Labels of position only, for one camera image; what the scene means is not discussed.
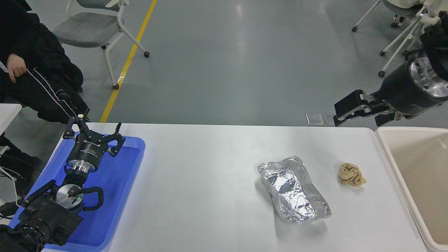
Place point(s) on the large pale bin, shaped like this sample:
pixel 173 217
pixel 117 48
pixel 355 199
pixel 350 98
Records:
pixel 423 168

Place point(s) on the grey chair with white frame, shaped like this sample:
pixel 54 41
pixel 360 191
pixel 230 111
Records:
pixel 402 8
pixel 87 29

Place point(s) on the crumpled tan paper ball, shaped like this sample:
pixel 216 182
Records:
pixel 351 175

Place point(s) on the white side table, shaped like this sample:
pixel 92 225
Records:
pixel 7 113

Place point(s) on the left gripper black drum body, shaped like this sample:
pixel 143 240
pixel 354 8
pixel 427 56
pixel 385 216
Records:
pixel 87 150

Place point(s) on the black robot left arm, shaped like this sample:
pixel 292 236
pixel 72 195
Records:
pixel 45 217

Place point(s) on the silver foil tray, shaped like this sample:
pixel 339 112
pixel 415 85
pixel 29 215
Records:
pixel 294 192

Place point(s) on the clear square floor plate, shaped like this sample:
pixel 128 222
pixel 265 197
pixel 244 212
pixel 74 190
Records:
pixel 329 118
pixel 314 119

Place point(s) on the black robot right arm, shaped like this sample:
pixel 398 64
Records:
pixel 428 77

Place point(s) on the blue plastic tray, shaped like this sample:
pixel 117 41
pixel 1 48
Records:
pixel 115 182

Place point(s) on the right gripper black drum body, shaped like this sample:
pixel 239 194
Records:
pixel 399 91

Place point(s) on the person's hand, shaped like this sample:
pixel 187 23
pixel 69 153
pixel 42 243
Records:
pixel 16 68

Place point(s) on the person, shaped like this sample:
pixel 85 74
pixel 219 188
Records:
pixel 42 52

